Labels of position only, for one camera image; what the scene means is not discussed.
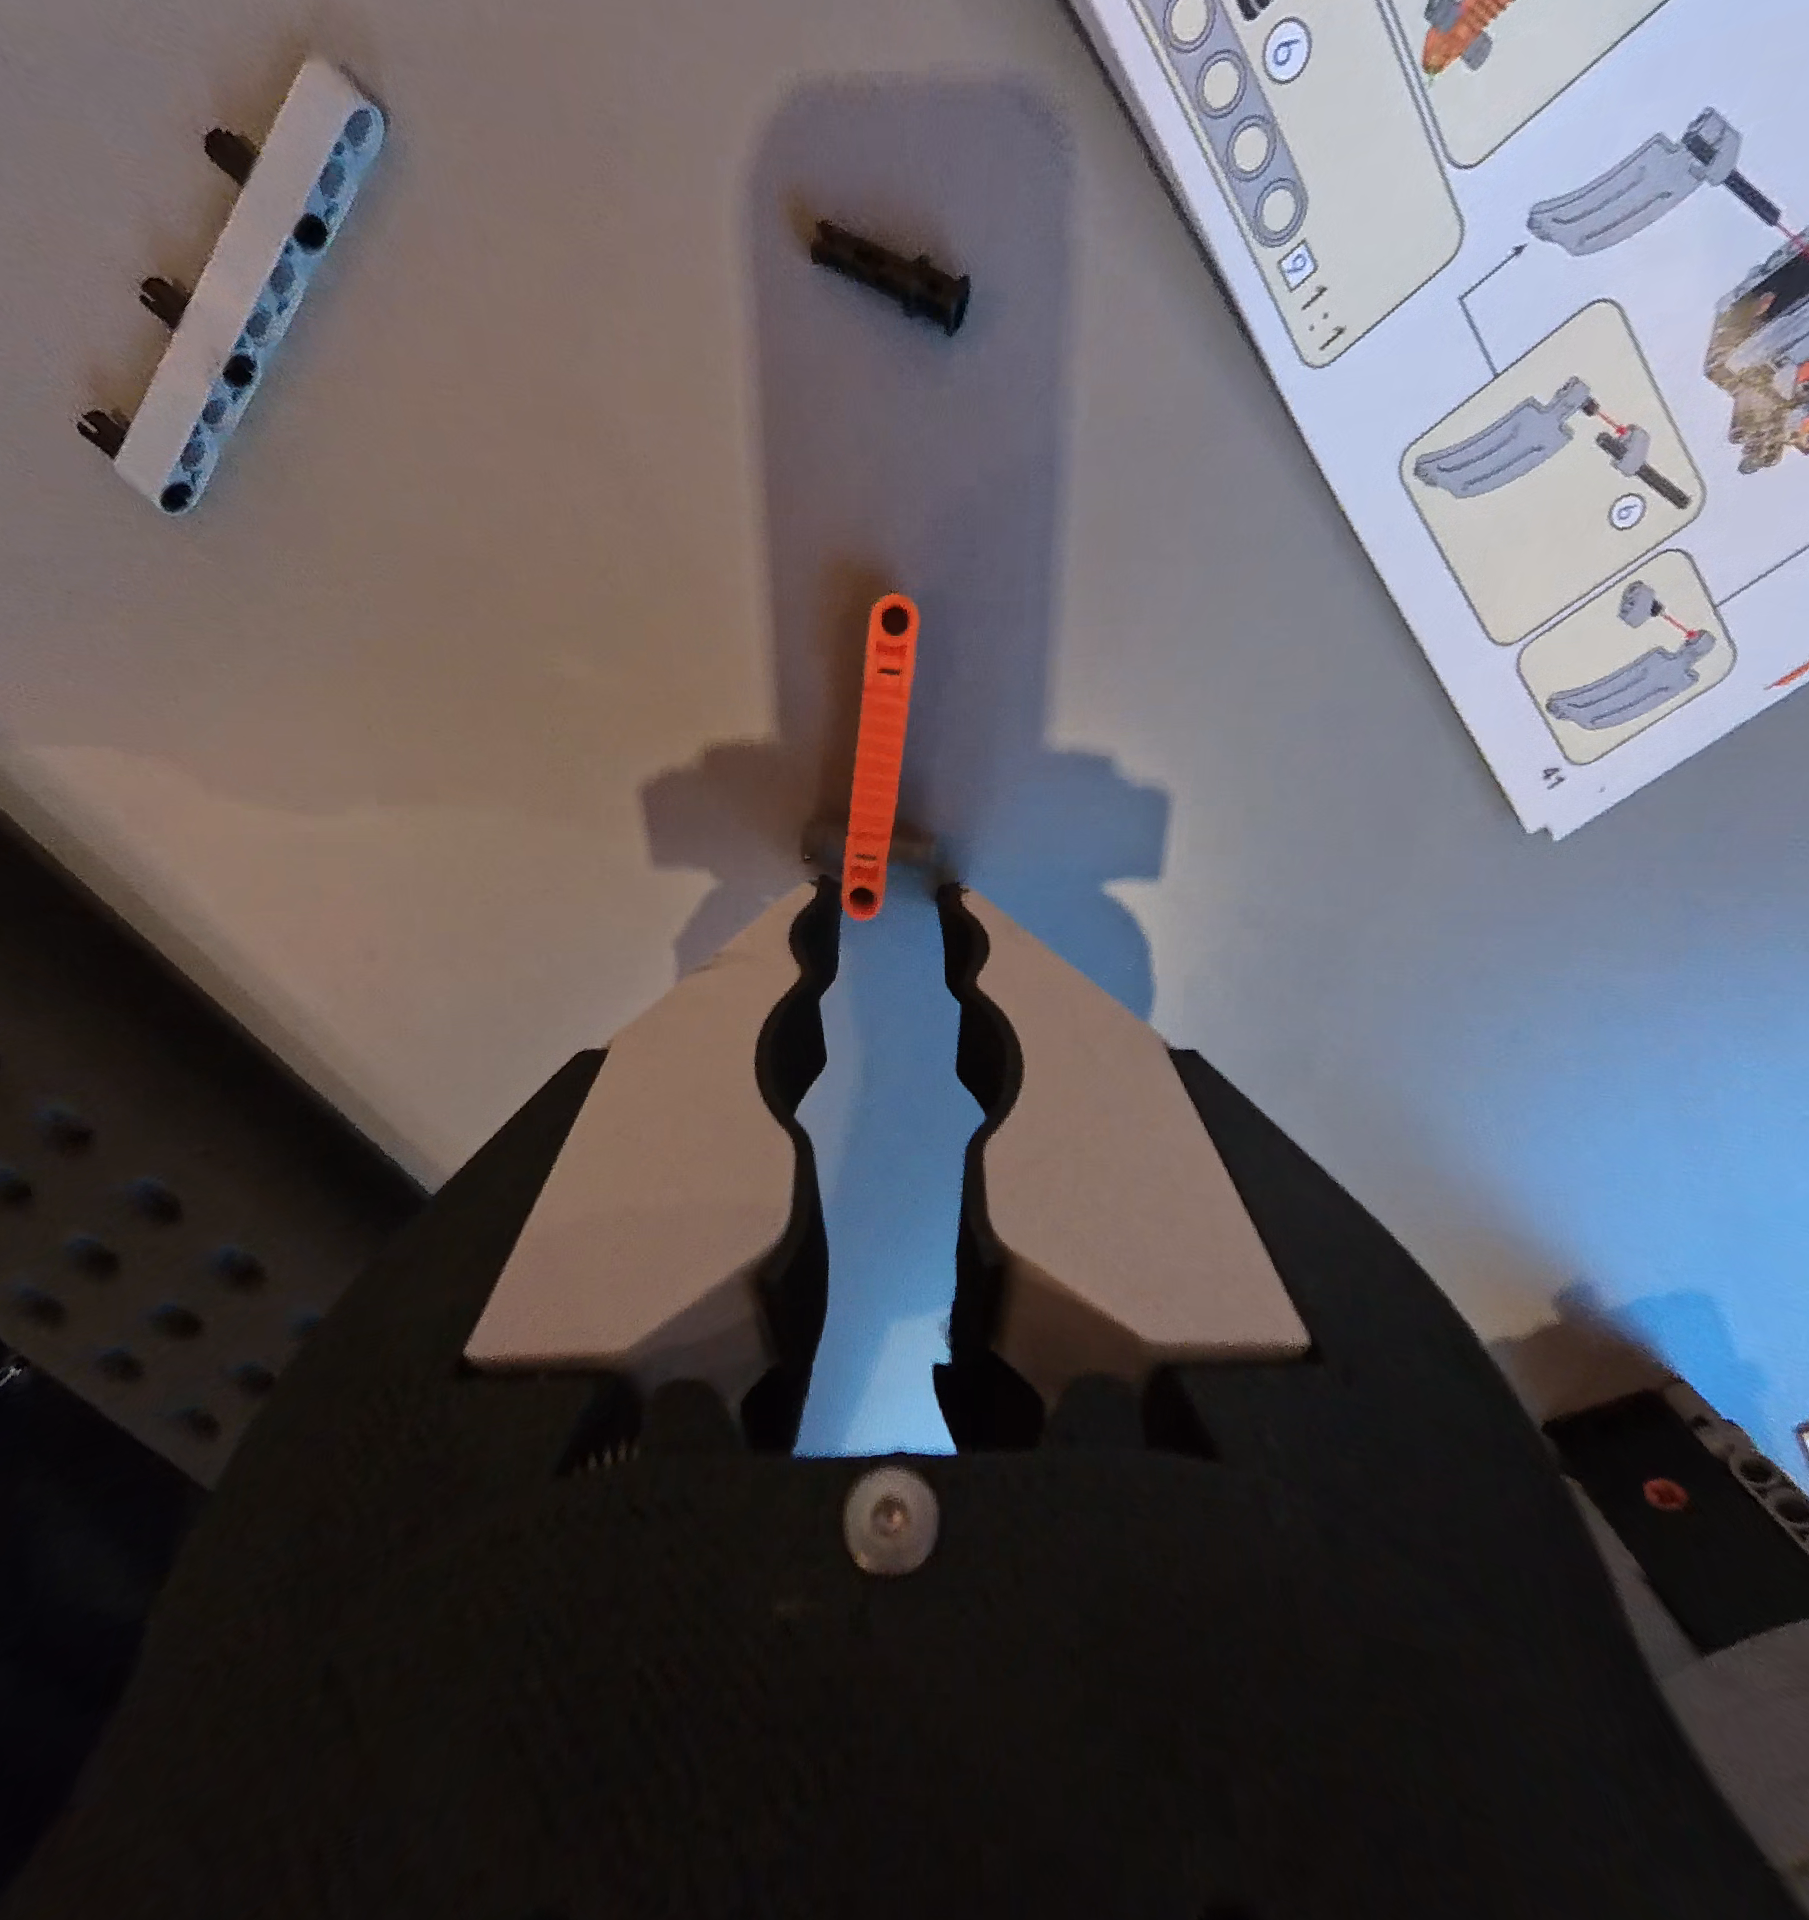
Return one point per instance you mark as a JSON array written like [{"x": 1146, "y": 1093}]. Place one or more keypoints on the white toy beam with holes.
[{"x": 229, "y": 255}]

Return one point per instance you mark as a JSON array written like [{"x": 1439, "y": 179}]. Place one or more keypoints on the white instruction booklet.
[{"x": 1443, "y": 374}]

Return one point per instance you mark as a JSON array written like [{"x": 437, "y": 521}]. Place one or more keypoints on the grey studded panel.
[{"x": 125, "y": 1080}]

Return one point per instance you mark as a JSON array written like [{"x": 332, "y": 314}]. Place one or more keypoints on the black toy pin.
[
  {"x": 103, "y": 433},
  {"x": 166, "y": 297},
  {"x": 889, "y": 274}
]

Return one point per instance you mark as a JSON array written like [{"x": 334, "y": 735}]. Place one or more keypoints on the black grey toy assembly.
[{"x": 1670, "y": 1484}]

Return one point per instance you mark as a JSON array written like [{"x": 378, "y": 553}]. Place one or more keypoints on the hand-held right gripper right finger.
[{"x": 1129, "y": 1201}]

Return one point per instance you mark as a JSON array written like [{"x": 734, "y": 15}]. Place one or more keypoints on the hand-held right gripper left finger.
[{"x": 648, "y": 1201}]

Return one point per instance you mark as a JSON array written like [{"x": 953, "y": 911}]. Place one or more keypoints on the orange toothed toy beam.
[{"x": 880, "y": 750}]

